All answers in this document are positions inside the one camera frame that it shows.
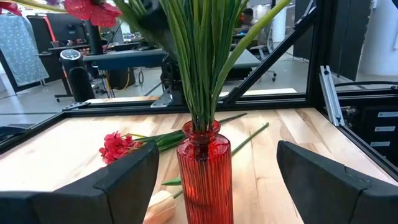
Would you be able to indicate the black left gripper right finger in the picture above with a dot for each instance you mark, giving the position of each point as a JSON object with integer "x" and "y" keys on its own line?
{"x": 342, "y": 199}

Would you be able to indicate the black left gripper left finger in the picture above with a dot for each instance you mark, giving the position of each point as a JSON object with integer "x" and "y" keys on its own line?
{"x": 93, "y": 205}

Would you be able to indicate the red ribbed glass vase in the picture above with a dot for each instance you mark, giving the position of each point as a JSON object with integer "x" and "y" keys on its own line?
{"x": 205, "y": 180}

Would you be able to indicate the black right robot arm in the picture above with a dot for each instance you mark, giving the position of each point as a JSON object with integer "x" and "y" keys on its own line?
{"x": 174, "y": 81}

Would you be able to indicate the red small-blossom flower bunch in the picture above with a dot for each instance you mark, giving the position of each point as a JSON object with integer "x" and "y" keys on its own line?
{"x": 116, "y": 149}

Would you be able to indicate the white artificial tulip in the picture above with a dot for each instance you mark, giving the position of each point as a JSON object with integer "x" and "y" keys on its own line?
{"x": 160, "y": 207}

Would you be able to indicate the black cabinet with white labels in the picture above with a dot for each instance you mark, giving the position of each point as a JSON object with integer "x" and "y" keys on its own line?
{"x": 367, "y": 137}

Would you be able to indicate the silver aluminium extrusion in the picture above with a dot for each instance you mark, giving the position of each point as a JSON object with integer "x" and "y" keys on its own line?
{"x": 331, "y": 93}

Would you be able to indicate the black tower fan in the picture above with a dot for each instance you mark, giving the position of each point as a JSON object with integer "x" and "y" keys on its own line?
{"x": 79, "y": 84}

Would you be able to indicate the grey desk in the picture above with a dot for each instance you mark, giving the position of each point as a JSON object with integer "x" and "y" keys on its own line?
{"x": 124, "y": 59}

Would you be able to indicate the white round column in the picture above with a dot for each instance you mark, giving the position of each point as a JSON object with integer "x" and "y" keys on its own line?
{"x": 382, "y": 37}

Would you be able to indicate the grey office chair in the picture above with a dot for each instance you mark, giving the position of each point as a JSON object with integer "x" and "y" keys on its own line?
{"x": 264, "y": 51}

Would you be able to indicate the grey patterned panel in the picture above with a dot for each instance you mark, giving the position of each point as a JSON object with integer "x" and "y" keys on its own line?
{"x": 21, "y": 53}

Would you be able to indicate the black desk monitor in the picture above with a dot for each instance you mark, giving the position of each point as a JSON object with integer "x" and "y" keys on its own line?
{"x": 66, "y": 29}

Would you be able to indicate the person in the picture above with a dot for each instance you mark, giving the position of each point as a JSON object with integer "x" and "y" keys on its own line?
{"x": 248, "y": 18}

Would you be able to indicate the black table frame rail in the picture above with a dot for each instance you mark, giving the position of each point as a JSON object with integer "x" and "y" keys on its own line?
{"x": 31, "y": 133}
{"x": 124, "y": 109}
{"x": 373, "y": 157}

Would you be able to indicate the grey corner bracket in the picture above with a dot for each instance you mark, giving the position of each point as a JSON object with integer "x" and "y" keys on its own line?
{"x": 76, "y": 106}

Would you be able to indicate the silver mounting bracket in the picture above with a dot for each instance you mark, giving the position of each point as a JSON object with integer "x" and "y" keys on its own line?
{"x": 161, "y": 101}

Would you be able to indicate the black frame post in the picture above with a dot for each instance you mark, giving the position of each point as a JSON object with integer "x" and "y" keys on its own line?
{"x": 317, "y": 46}

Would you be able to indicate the black diagonal frame brace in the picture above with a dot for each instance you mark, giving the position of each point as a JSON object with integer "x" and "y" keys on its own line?
{"x": 273, "y": 56}

